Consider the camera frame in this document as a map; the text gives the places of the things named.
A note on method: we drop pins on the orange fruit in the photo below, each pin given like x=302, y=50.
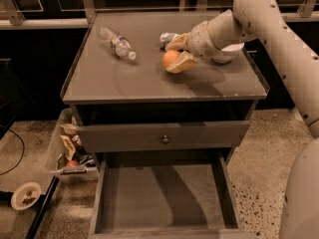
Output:
x=170, y=57

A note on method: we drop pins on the crumpled silver snack bag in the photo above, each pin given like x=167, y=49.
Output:
x=166, y=37

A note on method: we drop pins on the brass drawer knob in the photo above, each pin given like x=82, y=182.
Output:
x=165, y=139

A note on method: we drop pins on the grey cabinet with glass top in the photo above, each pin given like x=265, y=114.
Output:
x=104, y=89

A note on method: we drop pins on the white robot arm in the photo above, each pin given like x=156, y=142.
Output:
x=298, y=66

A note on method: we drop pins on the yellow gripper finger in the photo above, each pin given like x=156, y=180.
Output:
x=184, y=62
x=178, y=43

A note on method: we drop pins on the white ceramic bowl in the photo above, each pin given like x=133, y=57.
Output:
x=228, y=53

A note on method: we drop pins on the clear plastic storage bin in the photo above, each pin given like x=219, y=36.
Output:
x=63, y=159

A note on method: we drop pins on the red apple in bin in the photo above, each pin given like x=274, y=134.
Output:
x=72, y=163

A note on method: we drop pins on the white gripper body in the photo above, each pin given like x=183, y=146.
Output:
x=199, y=41

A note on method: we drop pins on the yellow snack packet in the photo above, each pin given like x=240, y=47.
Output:
x=69, y=146

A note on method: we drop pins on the grey top drawer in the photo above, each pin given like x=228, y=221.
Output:
x=148, y=136

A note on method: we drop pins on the white metal railing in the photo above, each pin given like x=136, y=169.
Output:
x=46, y=13

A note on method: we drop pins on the grey open middle drawer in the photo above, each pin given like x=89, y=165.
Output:
x=165, y=195

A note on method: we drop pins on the clear plastic water bottle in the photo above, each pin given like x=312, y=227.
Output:
x=116, y=43

